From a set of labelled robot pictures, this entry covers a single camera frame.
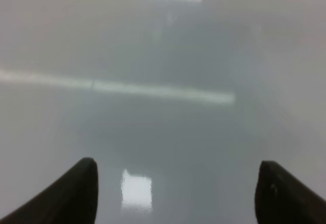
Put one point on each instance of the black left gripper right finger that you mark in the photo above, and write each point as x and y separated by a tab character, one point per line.
282	198

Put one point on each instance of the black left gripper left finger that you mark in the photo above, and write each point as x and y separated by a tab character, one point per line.
72	198

